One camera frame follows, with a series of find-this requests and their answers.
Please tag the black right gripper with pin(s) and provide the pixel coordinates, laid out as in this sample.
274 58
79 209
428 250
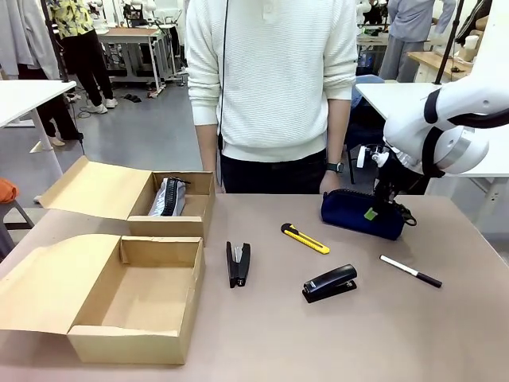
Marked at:
393 173

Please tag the navy blue pencil case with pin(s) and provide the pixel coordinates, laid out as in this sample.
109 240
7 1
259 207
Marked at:
354 217

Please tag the white pen with black cap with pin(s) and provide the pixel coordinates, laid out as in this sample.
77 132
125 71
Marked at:
409 271

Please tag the yellow utility knife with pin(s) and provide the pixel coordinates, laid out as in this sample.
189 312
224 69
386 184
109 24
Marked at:
305 238

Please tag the black stapler with white label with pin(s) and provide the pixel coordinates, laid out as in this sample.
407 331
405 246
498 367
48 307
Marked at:
330 282

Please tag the slim black stapler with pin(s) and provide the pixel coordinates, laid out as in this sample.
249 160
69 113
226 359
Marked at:
238 264

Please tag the small cardboard box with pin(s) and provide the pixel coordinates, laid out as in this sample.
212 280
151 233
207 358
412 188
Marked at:
99 191

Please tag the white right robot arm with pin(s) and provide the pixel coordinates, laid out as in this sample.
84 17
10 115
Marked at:
449 107

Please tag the person's left forearm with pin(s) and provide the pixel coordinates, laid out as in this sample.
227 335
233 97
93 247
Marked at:
338 131

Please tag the person's right forearm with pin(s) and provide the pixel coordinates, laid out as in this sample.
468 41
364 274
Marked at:
207 147

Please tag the large cardboard box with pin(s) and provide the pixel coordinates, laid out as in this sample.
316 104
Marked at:
131 294

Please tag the person's left hand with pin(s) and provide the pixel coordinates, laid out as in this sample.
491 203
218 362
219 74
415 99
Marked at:
331 183

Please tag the person's right hand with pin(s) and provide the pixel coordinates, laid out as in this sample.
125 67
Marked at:
216 181

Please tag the black wrist watch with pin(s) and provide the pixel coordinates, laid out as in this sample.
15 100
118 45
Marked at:
335 166

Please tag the white table with rounded corner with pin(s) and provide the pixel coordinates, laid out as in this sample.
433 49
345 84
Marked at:
393 95

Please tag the person's black trousers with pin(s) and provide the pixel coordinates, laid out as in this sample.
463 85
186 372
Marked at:
274 175

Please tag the light wooden desk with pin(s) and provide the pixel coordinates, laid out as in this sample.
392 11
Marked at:
437 63

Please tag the person in blue-grey clothes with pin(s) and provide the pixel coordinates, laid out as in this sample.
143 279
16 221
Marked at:
409 36

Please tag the black stand pole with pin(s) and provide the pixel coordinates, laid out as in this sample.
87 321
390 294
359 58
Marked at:
449 44

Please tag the person's white knit sweater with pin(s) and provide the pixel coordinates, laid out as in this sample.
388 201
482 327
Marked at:
274 71

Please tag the white cup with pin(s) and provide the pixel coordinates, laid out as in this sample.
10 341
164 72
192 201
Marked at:
471 42

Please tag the hanging black jacket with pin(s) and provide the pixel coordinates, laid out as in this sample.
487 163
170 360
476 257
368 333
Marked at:
473 20

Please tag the grey pencil case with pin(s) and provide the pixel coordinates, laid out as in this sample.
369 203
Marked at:
169 197

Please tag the wood-topped workbench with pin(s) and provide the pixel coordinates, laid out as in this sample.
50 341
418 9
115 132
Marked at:
131 44

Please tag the person in yellow floral shirt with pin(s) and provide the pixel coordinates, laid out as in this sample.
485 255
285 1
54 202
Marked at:
83 51

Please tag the white power strip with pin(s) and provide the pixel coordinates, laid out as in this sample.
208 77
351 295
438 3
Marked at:
38 199

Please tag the grey stool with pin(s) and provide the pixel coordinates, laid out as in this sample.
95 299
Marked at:
14 223

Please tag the white side table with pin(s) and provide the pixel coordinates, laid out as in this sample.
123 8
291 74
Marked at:
28 97

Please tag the orange cloth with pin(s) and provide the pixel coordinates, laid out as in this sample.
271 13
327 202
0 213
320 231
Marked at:
7 190

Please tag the person in grey coat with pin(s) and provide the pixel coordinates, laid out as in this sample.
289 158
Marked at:
28 47

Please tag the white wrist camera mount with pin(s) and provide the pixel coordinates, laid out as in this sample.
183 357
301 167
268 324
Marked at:
364 156

